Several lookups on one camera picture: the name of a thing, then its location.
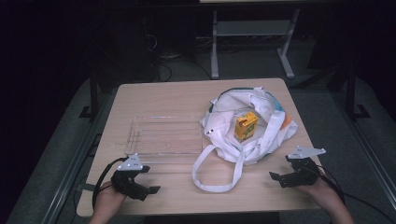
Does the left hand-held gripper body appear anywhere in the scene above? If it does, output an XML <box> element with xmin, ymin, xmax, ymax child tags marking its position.
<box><xmin>110</xmin><ymin>153</ymin><xmax>150</xmax><ymax>202</ymax></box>

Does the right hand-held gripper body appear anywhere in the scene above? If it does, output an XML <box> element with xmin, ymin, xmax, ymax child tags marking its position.
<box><xmin>279</xmin><ymin>146</ymin><xmax>327</xmax><ymax>189</ymax></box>

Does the person's left hand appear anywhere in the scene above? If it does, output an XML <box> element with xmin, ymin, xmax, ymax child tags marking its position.
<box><xmin>93</xmin><ymin>183</ymin><xmax>127</xmax><ymax>213</ymax></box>

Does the person's right hand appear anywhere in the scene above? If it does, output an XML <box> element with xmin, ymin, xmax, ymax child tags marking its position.
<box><xmin>300</xmin><ymin>169</ymin><xmax>341</xmax><ymax>206</ymax></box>

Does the clear plastic tray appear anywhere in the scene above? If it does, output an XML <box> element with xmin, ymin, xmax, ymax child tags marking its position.
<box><xmin>123</xmin><ymin>115</ymin><xmax>205</xmax><ymax>166</ymax></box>

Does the yellow juice carton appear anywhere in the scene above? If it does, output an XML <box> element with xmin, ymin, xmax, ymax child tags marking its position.
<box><xmin>233</xmin><ymin>111</ymin><xmax>260</xmax><ymax>144</ymax></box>

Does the white tote bag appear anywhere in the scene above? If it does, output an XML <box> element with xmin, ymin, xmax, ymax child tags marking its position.
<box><xmin>191</xmin><ymin>86</ymin><xmax>300</xmax><ymax>193</ymax></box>

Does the black metal stand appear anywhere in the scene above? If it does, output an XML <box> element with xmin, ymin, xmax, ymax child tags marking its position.
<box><xmin>341</xmin><ymin>60</ymin><xmax>372</xmax><ymax>121</ymax></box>
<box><xmin>78</xmin><ymin>60</ymin><xmax>101</xmax><ymax>121</ymax></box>

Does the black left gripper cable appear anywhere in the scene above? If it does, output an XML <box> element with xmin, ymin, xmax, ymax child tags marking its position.
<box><xmin>92</xmin><ymin>157</ymin><xmax>129</xmax><ymax>210</ymax></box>

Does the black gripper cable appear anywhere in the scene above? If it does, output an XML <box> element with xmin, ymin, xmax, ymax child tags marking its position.
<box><xmin>306</xmin><ymin>164</ymin><xmax>396</xmax><ymax>224</ymax></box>
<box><xmin>92</xmin><ymin>157</ymin><xmax>129</xmax><ymax>210</ymax></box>

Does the grey metal floor rail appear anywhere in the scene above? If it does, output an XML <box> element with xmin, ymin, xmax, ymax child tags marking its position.
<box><xmin>41</xmin><ymin>92</ymin><xmax>117</xmax><ymax>224</ymax></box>
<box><xmin>331</xmin><ymin>91</ymin><xmax>396</xmax><ymax>203</ymax></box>

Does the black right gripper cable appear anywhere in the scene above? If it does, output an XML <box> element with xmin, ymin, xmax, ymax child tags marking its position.
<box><xmin>306</xmin><ymin>164</ymin><xmax>396</xmax><ymax>224</ymax></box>

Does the tangle of black cables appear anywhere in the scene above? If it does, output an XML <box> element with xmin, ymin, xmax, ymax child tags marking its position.
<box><xmin>141</xmin><ymin>29</ymin><xmax>213</xmax><ymax>82</ymax></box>

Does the white metal desk frame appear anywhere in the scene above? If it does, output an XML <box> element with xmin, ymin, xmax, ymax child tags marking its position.
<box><xmin>199</xmin><ymin>0</ymin><xmax>303</xmax><ymax>80</ymax></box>

